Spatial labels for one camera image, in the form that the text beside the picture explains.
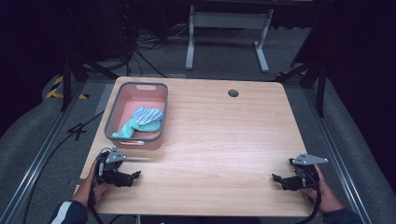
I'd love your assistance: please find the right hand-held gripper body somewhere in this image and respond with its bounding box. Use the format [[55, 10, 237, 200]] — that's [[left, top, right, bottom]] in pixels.
[[289, 152, 329, 189]]

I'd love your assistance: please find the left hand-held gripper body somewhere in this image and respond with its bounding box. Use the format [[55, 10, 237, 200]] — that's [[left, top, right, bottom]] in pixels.
[[95, 147, 127, 188]]

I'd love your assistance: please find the person's left hand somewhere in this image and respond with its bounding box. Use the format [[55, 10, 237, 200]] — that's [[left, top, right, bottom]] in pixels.
[[72, 161, 110, 208]]

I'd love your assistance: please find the person's right hand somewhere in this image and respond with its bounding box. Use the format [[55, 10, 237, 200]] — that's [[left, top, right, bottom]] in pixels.
[[301, 163, 346, 215]]

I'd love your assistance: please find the teal cloth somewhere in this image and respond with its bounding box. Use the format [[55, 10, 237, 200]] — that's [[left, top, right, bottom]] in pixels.
[[110, 118, 163, 140]]

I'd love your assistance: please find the blue white striped cloth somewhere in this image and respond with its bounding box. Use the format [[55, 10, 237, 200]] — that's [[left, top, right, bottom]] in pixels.
[[131, 105, 165, 127]]

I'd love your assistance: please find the pink plastic basket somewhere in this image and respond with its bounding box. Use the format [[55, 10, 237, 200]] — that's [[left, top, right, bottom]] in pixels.
[[103, 81, 170, 151]]

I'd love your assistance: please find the black metal stand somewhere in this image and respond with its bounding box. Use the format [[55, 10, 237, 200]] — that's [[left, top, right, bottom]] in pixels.
[[276, 58, 329, 119], [60, 51, 120, 113]]

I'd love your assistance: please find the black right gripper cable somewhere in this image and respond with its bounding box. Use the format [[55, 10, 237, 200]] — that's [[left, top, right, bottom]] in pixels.
[[293, 183, 323, 224]]

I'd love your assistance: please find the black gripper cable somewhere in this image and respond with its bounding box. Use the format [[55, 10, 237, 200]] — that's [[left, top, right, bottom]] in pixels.
[[293, 183, 323, 224], [87, 148, 106, 224]]

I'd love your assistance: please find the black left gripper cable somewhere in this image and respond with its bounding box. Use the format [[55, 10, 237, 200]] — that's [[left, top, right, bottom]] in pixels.
[[87, 148, 106, 224]]

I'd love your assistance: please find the grey metal floor rail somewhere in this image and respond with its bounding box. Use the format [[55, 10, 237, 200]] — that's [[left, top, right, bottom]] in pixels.
[[302, 87, 373, 224], [0, 81, 90, 224]]

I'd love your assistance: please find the black floor cable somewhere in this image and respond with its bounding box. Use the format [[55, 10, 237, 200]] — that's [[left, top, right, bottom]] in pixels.
[[21, 110, 106, 224]]

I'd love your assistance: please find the tangle of black cables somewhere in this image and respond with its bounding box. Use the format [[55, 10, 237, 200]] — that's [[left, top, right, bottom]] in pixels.
[[125, 22, 191, 78]]

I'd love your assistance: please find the white metal table frame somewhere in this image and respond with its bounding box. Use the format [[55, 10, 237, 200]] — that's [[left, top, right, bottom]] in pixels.
[[185, 4, 276, 74]]

